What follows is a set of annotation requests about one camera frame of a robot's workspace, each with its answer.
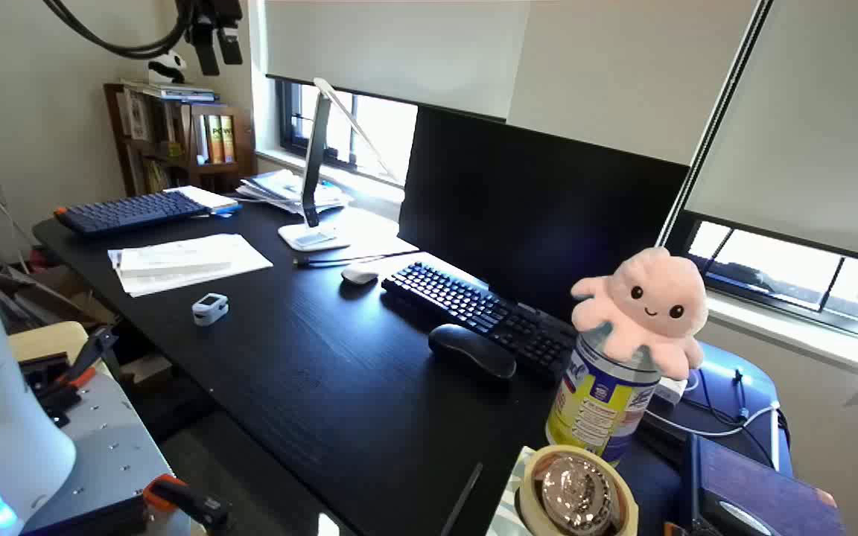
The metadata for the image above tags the black computer keyboard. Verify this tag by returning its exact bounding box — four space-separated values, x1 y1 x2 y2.
384 263 576 378

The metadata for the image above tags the Lysol wipes canister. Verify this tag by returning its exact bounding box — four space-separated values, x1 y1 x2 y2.
545 333 662 461

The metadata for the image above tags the black desk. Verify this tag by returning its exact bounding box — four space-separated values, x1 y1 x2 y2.
32 209 555 536

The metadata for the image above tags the stack of papers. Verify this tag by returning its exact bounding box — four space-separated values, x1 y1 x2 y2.
238 169 348 215

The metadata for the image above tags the white desk lamp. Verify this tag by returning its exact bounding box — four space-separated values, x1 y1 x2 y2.
278 78 347 256

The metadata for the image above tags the white paper sheet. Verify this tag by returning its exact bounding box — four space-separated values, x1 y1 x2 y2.
108 232 271 297

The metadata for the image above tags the black computer mouse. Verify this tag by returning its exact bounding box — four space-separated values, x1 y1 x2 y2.
428 323 515 381

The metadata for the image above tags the grey metal mounting plate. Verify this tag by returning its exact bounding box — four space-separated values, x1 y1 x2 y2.
25 367 195 536

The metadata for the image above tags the blue bag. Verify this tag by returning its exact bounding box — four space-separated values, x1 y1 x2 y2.
619 346 848 536

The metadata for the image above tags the orange black clamp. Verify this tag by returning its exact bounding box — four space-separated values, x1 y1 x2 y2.
139 474 229 531

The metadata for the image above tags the small grey mouse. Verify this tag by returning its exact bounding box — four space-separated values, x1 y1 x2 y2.
339 265 378 290

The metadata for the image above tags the small white blue device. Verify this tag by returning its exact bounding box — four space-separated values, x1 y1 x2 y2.
192 291 229 329

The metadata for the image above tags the wooden bookshelf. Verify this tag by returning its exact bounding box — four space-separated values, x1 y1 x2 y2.
104 81 253 198

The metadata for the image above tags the black computer monitor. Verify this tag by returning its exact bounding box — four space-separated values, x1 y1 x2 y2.
400 108 686 320

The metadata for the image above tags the pink octopus plush toy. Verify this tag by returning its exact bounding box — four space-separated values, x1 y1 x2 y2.
568 247 710 381

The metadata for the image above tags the panda plush toy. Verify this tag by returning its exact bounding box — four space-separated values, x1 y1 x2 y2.
148 50 186 83

